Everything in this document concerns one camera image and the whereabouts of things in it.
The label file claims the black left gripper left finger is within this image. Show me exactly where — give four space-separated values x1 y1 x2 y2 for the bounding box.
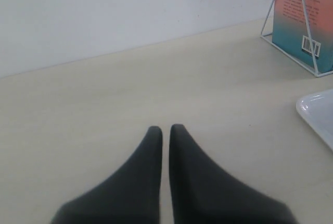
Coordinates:
51 126 163 223

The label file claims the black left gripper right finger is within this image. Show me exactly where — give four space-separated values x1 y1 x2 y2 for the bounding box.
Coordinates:
169 124 298 223

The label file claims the pink and teal book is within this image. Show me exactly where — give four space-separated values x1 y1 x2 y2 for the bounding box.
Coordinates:
271 0 333 74

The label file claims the white plastic tray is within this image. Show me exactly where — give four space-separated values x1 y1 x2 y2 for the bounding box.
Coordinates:
296 89 332 150

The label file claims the white wire book rack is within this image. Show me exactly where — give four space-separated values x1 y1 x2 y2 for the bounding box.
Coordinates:
260 0 333 78

